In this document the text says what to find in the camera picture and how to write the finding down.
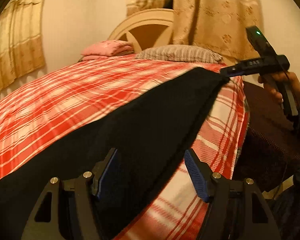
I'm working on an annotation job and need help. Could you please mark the grey striped pillow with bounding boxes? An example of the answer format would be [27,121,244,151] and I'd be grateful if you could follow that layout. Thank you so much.
[135,44,222,63]

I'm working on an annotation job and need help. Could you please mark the person right hand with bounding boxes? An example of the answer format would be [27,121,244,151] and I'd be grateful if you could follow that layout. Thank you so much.
[258,72,300,107]

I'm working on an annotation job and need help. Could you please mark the beige window curtain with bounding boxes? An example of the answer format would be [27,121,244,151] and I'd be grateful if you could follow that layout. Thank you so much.
[0,0,45,92]

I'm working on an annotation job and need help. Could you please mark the folded pink blanket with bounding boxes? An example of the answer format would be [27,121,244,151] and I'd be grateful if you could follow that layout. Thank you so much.
[81,40,134,61]

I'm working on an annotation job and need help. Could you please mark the beige curtain by headboard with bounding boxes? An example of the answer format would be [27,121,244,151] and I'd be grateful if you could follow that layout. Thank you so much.
[127,0,263,60]

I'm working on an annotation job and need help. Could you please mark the cream wooden headboard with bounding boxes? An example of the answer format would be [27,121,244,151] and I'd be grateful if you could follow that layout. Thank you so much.
[108,9,174,54]

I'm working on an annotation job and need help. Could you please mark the black pants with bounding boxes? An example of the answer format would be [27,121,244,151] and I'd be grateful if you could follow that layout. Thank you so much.
[0,67,229,239]

